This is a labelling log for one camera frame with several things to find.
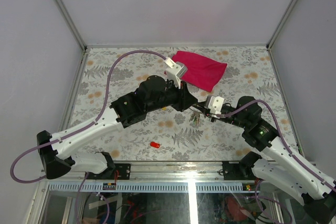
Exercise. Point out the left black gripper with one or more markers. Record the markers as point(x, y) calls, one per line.
point(185, 98)

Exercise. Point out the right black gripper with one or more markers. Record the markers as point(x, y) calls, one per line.
point(207, 112)

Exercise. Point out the bunch of tagged keys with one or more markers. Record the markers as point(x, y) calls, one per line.
point(195, 117)

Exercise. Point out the red key tag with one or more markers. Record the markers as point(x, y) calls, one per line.
point(155, 145)

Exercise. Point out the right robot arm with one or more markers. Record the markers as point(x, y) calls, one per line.
point(275, 162)

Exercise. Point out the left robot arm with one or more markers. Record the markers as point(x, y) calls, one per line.
point(59, 151)

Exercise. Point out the magenta cloth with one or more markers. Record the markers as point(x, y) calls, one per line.
point(202, 72)

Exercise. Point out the floral table mat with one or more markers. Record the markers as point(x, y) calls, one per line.
point(110, 72)

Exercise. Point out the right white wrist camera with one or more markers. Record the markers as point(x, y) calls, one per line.
point(214, 103)

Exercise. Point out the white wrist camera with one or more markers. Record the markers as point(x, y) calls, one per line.
point(175, 71)
point(214, 103)

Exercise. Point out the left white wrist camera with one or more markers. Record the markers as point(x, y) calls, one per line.
point(175, 71)

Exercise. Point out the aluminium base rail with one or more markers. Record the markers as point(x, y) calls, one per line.
point(151, 172)

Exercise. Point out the white slotted cable duct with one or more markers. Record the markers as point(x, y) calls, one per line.
point(138, 187)

